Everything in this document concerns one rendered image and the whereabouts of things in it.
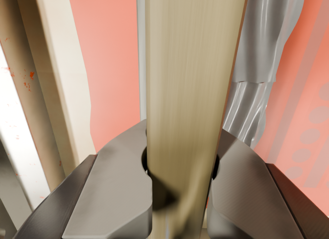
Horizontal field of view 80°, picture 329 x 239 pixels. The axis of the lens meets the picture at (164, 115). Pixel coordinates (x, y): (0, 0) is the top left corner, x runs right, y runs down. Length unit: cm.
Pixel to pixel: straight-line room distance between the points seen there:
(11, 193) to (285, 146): 220
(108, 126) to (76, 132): 4
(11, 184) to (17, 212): 36
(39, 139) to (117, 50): 13
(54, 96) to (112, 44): 9
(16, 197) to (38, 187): 200
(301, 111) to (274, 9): 12
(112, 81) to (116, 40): 4
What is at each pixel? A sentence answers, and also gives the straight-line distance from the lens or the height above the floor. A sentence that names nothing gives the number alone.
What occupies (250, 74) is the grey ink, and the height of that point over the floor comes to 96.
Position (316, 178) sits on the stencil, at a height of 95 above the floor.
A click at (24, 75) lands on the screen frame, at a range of 24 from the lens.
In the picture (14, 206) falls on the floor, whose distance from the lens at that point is 242.
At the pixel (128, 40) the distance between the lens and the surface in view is 21.
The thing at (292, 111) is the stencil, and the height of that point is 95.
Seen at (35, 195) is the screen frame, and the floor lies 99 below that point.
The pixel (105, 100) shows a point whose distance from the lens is 24.
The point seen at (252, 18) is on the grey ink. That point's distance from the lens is 21.
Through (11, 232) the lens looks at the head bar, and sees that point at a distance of 39.
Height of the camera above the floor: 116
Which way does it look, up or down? 62 degrees down
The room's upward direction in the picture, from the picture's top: 175 degrees counter-clockwise
